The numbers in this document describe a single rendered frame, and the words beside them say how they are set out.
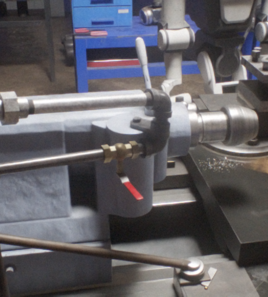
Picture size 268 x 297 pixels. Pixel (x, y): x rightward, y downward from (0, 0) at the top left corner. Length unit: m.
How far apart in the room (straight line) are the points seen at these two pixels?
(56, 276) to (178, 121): 0.38
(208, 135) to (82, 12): 1.96
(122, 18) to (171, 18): 1.08
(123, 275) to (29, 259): 0.19
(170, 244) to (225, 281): 0.33
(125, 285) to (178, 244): 0.31
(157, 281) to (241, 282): 0.17
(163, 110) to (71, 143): 0.19
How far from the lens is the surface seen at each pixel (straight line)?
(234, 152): 1.19
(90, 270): 0.90
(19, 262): 0.87
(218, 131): 0.93
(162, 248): 1.18
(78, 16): 2.78
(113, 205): 0.84
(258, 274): 0.92
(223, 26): 1.81
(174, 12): 1.76
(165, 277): 0.94
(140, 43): 0.85
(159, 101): 0.72
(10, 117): 0.62
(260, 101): 1.18
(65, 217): 0.86
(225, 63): 1.88
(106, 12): 2.79
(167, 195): 1.17
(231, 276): 0.91
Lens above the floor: 1.49
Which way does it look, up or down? 28 degrees down
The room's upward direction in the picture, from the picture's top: straight up
